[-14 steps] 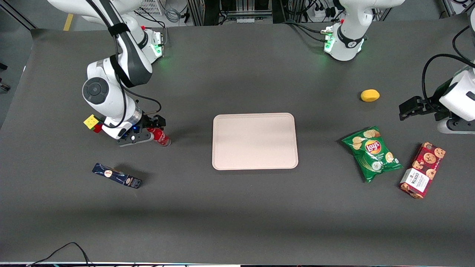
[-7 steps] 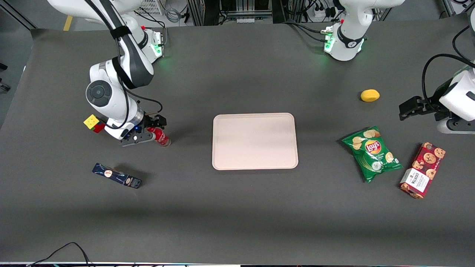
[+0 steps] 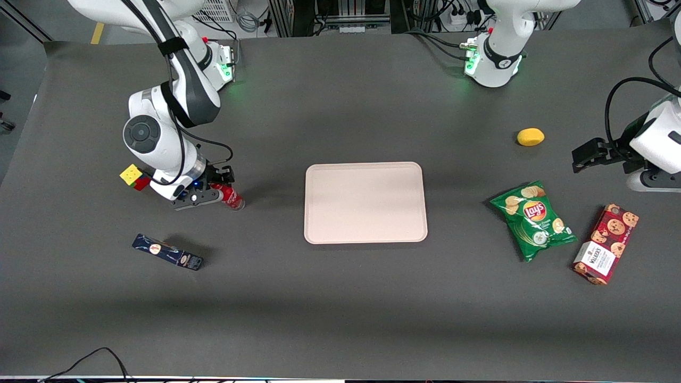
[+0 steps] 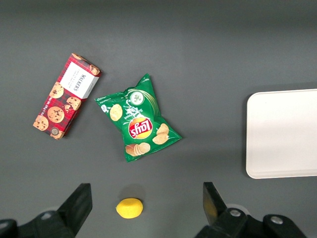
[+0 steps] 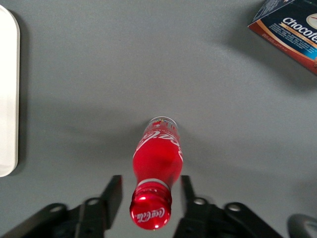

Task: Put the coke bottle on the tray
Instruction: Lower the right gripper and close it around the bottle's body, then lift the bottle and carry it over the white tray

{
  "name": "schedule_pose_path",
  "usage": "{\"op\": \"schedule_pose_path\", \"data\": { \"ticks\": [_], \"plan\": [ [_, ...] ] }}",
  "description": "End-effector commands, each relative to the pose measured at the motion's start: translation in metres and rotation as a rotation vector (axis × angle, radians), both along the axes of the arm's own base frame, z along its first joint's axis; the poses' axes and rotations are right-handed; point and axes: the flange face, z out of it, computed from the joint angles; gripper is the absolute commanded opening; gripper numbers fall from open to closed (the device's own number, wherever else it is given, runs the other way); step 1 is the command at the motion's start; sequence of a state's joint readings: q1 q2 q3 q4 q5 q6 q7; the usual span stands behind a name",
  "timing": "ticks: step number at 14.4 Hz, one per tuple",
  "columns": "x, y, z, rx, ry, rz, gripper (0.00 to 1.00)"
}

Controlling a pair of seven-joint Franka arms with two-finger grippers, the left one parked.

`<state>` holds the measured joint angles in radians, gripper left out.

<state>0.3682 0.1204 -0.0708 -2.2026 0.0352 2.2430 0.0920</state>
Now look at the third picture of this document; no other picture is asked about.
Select multicoloured puzzle cube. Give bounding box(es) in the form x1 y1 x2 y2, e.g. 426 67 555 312
119 164 152 191

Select black base cable bundle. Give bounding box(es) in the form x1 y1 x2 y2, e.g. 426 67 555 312
407 28 471 60

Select grey coiled cable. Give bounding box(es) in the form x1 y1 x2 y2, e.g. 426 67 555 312
234 0 267 32

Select white perforated box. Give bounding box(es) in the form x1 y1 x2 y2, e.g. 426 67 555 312
193 0 236 23

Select dark blue long box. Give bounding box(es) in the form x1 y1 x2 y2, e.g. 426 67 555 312
131 234 204 271

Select black left arm short cable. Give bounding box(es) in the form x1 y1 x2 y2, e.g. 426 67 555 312
648 35 681 88

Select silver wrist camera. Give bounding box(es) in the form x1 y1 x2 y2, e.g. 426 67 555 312
627 171 681 193
171 189 225 212

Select red coke bottle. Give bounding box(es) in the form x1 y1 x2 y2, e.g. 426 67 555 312
213 182 246 211

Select thin black loose cable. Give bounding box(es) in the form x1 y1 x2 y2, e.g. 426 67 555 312
37 347 131 383

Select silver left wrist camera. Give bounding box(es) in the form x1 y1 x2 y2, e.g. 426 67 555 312
627 171 681 193

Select yellow lemon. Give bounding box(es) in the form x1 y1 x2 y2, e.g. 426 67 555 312
517 128 545 147

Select white power strip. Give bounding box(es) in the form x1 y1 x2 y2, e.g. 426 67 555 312
446 4 482 28

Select black equipment rack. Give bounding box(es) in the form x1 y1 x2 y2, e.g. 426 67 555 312
269 0 426 38

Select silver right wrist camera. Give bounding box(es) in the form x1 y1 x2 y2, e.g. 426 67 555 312
171 189 225 212

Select red Walkers cookie box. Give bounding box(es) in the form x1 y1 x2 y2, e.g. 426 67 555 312
572 204 640 286

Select aluminium frame leg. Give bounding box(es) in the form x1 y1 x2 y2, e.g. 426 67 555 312
633 0 656 24

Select black stand leg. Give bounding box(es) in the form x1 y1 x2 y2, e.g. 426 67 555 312
0 3 54 43

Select black left arm looped cable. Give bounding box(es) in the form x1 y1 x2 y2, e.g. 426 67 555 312
605 77 681 155

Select beige rectangular tray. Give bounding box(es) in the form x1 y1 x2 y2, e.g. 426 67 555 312
304 162 428 245

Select green Lay's chips bag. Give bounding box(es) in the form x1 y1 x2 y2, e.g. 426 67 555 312
489 180 578 263

